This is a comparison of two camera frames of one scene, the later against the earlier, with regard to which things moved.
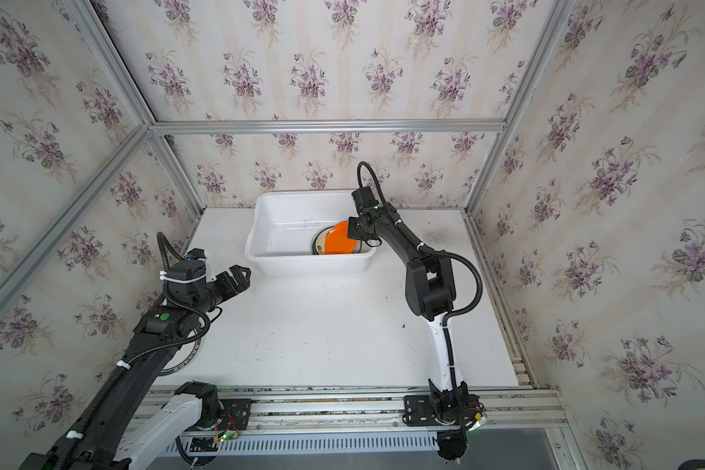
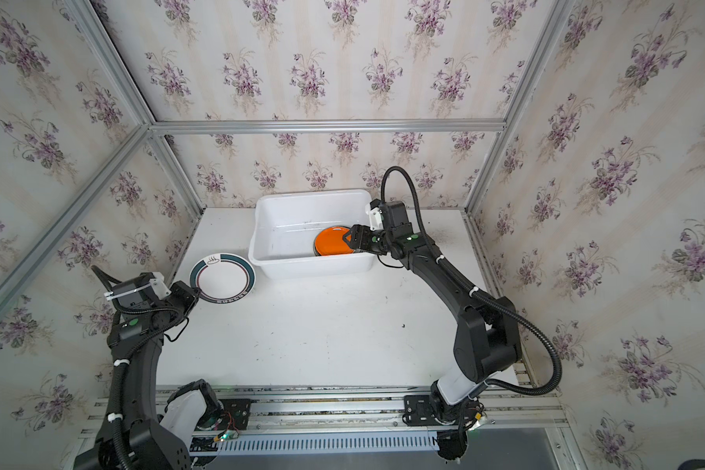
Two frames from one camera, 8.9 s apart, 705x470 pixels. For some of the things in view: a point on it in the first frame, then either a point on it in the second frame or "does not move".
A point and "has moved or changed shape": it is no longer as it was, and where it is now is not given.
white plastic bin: (284, 223) does not move
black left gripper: (240, 284) -> (185, 295)
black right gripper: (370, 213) -> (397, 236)
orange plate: (338, 241) has moved or changed shape
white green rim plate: (184, 355) has moved or changed shape
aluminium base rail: (381, 406) does not move
